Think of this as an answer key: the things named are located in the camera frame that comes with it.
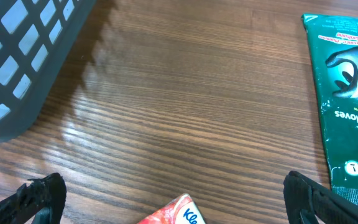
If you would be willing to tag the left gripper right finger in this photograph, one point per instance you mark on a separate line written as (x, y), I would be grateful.
(309, 202)

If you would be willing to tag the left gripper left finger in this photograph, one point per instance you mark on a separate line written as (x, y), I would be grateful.
(43, 201)

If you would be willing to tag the small red sachet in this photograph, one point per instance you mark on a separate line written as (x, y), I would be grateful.
(181, 210)

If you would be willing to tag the green 3M glove package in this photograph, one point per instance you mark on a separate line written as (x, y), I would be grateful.
(333, 45)

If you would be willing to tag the grey plastic mesh basket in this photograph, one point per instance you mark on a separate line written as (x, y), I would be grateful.
(35, 39)

